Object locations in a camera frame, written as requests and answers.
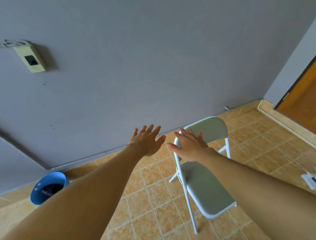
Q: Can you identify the person's left hand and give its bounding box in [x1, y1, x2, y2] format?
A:
[128, 124, 166, 157]

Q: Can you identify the person's right hand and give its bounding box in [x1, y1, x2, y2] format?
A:
[167, 128, 218, 163]

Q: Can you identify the person's right forearm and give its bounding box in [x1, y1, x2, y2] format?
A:
[199, 148, 316, 240]

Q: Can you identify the person's left forearm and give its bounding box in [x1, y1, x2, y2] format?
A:
[0, 143, 146, 240]

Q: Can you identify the white folding chair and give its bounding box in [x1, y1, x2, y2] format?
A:
[169, 116, 237, 235]

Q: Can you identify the black bin bag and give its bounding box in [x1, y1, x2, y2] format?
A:
[41, 183, 65, 197]

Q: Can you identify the brown wooden door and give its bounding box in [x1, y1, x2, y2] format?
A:
[274, 55, 316, 135]

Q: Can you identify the blue waste bin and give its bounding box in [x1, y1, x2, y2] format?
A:
[30, 172, 71, 206]

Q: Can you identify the white power adapter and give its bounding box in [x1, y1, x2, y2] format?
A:
[301, 173, 316, 190]

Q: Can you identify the white cable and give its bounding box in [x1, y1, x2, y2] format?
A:
[278, 157, 316, 175]

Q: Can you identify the cream wall socket box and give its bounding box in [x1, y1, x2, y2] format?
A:
[13, 43, 48, 74]

